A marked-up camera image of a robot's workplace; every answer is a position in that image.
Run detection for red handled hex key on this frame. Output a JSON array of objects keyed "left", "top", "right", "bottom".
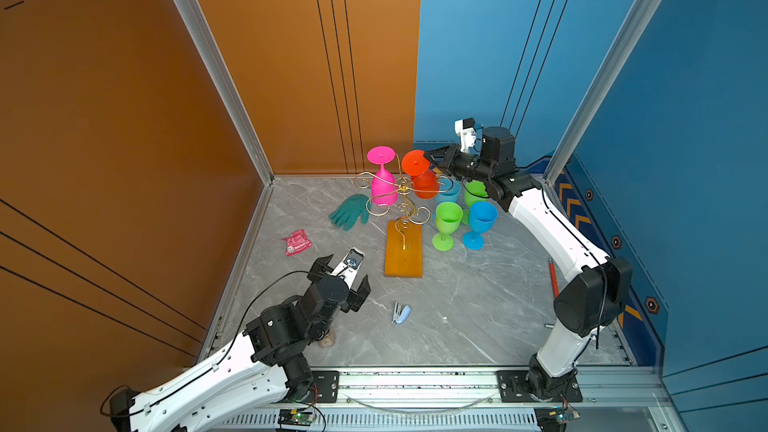
[{"left": 548, "top": 258, "right": 559, "bottom": 299}]

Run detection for light blue wine glass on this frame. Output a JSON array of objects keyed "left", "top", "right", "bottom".
[{"left": 435, "top": 175, "right": 461, "bottom": 204}]

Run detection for green circuit board left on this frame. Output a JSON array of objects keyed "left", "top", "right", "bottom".
[{"left": 276, "top": 409, "right": 318, "bottom": 431}]

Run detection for orange wooden rack base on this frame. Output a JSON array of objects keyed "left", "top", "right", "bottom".
[{"left": 384, "top": 220, "right": 423, "bottom": 278}]

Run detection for magenta wine glass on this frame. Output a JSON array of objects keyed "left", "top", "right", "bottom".
[{"left": 367, "top": 146, "right": 398, "bottom": 206}]

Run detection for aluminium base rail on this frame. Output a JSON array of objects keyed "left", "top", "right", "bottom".
[{"left": 208, "top": 366, "right": 686, "bottom": 431}]

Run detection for aluminium corner post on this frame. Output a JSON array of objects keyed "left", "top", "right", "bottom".
[
  {"left": 543, "top": 0, "right": 663, "bottom": 186},
  {"left": 173, "top": 0, "right": 274, "bottom": 186}
]

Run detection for light blue stapler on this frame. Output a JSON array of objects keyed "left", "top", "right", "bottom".
[{"left": 392, "top": 302, "right": 412, "bottom": 325}]

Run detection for aluminium corner post right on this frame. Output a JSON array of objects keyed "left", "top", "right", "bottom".
[{"left": 543, "top": 0, "right": 663, "bottom": 186}]

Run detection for green wine glass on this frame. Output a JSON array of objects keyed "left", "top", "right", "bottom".
[
  {"left": 432, "top": 202, "right": 463, "bottom": 252},
  {"left": 461, "top": 180, "right": 488, "bottom": 225}
]

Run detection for red wine glass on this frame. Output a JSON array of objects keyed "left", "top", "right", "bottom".
[{"left": 401, "top": 150, "right": 440, "bottom": 200}]

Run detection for teal rubber glove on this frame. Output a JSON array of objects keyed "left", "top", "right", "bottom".
[{"left": 329, "top": 194, "right": 369, "bottom": 231}]

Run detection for pink snack packet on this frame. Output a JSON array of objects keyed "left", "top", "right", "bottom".
[{"left": 283, "top": 229, "right": 312, "bottom": 257}]

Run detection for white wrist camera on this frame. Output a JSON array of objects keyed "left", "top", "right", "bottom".
[
  {"left": 331, "top": 248, "right": 364, "bottom": 289},
  {"left": 454, "top": 118, "right": 477, "bottom": 153}
]

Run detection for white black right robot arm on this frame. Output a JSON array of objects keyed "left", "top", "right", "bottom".
[{"left": 424, "top": 119, "right": 633, "bottom": 402}]

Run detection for gold wire glass rack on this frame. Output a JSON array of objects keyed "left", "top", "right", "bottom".
[{"left": 353, "top": 154, "right": 431, "bottom": 250}]

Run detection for brown jar black lid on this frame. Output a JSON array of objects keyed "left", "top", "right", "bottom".
[{"left": 318, "top": 334, "right": 335, "bottom": 348}]

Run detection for green wine glass front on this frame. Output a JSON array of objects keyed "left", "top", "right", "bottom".
[{"left": 432, "top": 202, "right": 463, "bottom": 252}]

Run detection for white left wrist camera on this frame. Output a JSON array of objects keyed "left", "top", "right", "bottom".
[{"left": 331, "top": 248, "right": 364, "bottom": 289}]

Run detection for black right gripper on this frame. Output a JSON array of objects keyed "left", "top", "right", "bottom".
[{"left": 424, "top": 144, "right": 496, "bottom": 185}]

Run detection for green circuit board right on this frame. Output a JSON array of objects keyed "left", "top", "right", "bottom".
[{"left": 534, "top": 408, "right": 581, "bottom": 432}]

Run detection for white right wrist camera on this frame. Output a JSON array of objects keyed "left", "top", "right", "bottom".
[{"left": 454, "top": 118, "right": 477, "bottom": 153}]

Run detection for aluminium corner post left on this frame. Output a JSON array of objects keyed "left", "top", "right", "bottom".
[{"left": 173, "top": 0, "right": 274, "bottom": 186}]

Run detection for green circuit board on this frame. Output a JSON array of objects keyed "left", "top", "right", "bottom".
[
  {"left": 276, "top": 409, "right": 318, "bottom": 431},
  {"left": 534, "top": 408, "right": 581, "bottom": 432}
]

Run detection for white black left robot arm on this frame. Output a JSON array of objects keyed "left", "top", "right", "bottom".
[{"left": 100, "top": 248, "right": 371, "bottom": 431}]

